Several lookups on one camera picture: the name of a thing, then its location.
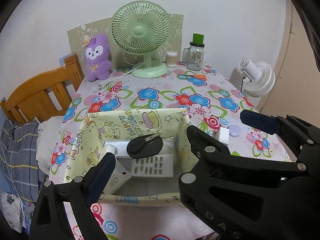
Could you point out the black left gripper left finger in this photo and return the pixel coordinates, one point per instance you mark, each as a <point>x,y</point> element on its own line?
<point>50,220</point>

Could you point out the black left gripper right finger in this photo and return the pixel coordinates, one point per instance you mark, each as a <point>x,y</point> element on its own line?
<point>246,198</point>

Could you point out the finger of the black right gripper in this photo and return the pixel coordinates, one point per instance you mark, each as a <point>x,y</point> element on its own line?
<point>301,137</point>

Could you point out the small white charger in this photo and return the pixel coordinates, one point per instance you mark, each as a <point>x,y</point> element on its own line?
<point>223,135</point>

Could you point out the lavender round pouch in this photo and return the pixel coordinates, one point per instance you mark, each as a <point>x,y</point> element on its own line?
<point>234,130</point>

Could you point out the white 45W charger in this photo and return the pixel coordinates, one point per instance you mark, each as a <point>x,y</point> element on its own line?
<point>120,174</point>

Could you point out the beige wooden door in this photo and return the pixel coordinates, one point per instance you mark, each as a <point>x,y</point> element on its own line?
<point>296,91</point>

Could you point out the blue plaid pillow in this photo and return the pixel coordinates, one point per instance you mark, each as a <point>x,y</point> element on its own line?
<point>18,159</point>

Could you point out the white clip fan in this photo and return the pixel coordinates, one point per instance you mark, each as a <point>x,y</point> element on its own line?
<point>255,79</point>

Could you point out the floral tablecloth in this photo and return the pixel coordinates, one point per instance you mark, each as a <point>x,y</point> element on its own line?
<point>210,104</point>

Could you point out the black oval case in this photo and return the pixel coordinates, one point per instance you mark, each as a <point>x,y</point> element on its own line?
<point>144,146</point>

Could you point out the yellow cartoon storage box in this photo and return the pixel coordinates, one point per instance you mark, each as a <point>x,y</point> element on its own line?
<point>98,128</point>

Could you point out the wooden bed headboard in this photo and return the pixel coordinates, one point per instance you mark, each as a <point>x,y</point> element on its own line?
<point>44,95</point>

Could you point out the glass mason jar mug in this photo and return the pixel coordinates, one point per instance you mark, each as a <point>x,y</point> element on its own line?
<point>193,55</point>

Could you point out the cotton swab container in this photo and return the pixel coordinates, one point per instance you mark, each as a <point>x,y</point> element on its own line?
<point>171,58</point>

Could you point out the purple plush bunny toy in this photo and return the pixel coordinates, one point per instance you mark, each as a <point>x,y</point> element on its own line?
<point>97,54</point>

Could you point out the green desk fan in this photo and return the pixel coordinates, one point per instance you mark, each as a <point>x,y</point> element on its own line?
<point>140,28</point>

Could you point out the white cordless phone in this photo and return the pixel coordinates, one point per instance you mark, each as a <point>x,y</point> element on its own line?
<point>160,166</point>

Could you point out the orange handled scissors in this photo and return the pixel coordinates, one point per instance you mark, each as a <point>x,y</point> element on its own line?
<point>201,77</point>

